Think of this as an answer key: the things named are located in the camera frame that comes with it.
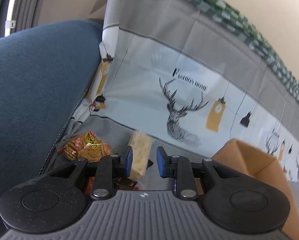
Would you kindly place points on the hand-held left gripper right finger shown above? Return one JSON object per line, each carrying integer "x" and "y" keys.
{"x": 161, "y": 162}

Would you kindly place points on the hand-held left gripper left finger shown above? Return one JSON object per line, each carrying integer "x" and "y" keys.
{"x": 129, "y": 160}

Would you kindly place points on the cream wafer bar packet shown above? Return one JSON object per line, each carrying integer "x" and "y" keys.
{"x": 140, "y": 152}

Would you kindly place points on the clear biscuit bag yellow label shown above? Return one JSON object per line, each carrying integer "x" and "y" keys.
{"x": 89, "y": 146}

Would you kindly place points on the brown cardboard box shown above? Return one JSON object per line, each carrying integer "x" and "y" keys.
{"x": 252, "y": 160}

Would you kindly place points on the dark brown chocolate bar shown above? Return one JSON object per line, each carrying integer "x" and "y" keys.
{"x": 124, "y": 183}

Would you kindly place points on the small red snack packet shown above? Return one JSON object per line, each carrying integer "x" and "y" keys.
{"x": 89, "y": 185}

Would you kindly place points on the deer print sofa cover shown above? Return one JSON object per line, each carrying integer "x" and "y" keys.
{"x": 164, "y": 60}

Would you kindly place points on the blue sofa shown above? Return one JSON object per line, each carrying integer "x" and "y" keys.
{"x": 34, "y": 92}

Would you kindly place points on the grey curtain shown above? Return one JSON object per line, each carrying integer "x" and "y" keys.
{"x": 27, "y": 5}

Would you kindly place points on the white pole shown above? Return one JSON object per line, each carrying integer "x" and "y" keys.
{"x": 12, "y": 12}

